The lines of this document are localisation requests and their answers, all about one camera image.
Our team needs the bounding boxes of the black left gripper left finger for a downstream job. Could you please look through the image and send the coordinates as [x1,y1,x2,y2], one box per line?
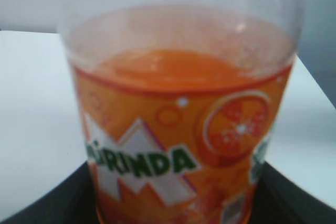
[1,163,99,224]

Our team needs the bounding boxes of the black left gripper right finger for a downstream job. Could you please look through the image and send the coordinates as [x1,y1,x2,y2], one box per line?
[251,163,335,223]

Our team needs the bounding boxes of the orange Mirinda soda bottle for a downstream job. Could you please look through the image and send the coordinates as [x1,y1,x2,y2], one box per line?
[59,0,304,223]

